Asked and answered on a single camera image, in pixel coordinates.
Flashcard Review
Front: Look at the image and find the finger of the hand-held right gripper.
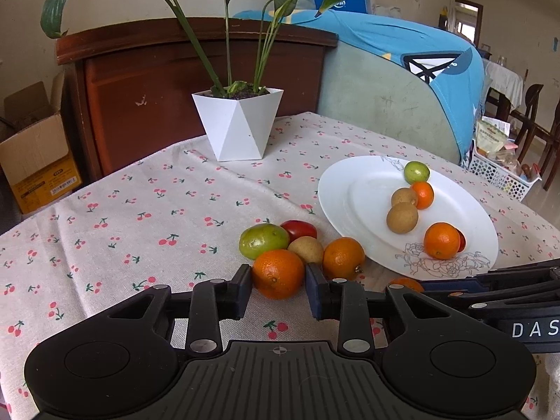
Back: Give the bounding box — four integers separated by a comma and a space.
421, 259, 560, 292
437, 286, 560, 314

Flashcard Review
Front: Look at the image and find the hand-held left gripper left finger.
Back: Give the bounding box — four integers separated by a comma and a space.
65, 264, 253, 357

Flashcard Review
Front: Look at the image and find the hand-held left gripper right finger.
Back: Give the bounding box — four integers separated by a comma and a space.
305, 263, 497, 357

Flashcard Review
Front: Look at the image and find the large brown round fruit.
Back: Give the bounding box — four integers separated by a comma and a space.
386, 202, 419, 234

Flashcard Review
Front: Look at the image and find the small orange mandarin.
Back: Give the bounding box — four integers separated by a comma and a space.
410, 181, 435, 210

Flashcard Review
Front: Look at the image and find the small brown round fruit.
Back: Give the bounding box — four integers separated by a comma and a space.
287, 236, 324, 265
391, 187, 419, 208

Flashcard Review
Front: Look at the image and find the white plate with line drawing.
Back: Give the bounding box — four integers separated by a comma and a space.
317, 155, 500, 280

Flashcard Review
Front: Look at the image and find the small green fruit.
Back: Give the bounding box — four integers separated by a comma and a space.
403, 160, 430, 184

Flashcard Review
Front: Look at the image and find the large green fruit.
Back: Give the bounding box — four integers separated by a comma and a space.
239, 223, 290, 260

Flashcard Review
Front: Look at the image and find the cherry print tablecloth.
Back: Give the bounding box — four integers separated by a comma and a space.
0, 111, 560, 420

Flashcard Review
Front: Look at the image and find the white plastic basket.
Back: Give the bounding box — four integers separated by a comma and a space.
469, 140, 542, 203

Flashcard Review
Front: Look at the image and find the green snack packet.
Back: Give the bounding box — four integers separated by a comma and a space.
476, 118, 511, 155

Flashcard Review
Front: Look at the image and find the white faceted plant pot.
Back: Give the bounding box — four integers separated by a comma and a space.
191, 89, 284, 162

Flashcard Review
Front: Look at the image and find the dark wooden chair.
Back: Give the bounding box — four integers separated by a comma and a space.
507, 83, 560, 191

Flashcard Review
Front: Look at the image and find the pale green upholstered furniture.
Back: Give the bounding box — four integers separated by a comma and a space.
317, 46, 464, 162

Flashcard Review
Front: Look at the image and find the table with white cloth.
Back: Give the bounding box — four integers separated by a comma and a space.
482, 59, 524, 106

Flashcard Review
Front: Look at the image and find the dark wooden cabinet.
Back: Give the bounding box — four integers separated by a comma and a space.
55, 17, 340, 181

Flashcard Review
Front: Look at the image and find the open cardboard box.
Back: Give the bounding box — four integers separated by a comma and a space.
0, 70, 84, 215

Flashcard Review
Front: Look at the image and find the blue printed cloth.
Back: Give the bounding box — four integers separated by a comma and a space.
232, 9, 485, 165

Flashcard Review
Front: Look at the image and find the green leafy plant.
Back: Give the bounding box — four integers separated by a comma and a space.
41, 0, 354, 97

